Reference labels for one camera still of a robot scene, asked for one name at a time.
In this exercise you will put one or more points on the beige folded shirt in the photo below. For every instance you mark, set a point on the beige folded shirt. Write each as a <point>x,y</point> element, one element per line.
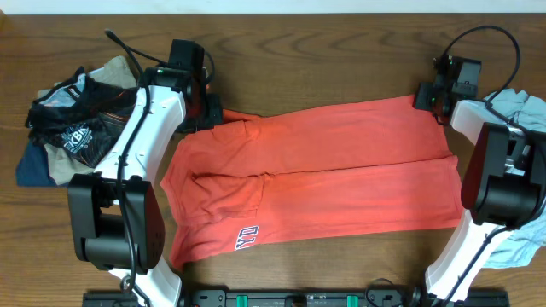
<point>61,167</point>

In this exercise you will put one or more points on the light grey blue shirt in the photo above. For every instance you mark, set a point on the light grey blue shirt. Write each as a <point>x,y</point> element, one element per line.
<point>519,249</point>

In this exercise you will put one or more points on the black patterned jersey shirt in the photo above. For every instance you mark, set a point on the black patterned jersey shirt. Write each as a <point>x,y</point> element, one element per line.
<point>81,116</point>

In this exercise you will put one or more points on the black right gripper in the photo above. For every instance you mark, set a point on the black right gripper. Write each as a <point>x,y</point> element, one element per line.
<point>422,99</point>

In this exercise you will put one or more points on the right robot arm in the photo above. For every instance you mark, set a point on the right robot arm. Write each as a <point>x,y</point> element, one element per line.
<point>503,188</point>

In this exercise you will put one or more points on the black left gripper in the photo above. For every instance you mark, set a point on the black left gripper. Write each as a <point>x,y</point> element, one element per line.
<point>214,112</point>

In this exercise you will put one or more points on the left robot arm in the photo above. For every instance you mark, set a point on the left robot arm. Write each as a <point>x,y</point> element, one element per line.
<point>116,220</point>

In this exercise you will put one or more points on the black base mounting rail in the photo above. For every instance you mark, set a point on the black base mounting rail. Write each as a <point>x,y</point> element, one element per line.
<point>372,297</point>

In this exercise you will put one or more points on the red orange polo shirt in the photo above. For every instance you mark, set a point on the red orange polo shirt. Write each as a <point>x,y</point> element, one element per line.
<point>347,169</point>

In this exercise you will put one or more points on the navy blue folded shirt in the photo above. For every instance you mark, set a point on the navy blue folded shirt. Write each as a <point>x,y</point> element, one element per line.
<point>33,170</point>

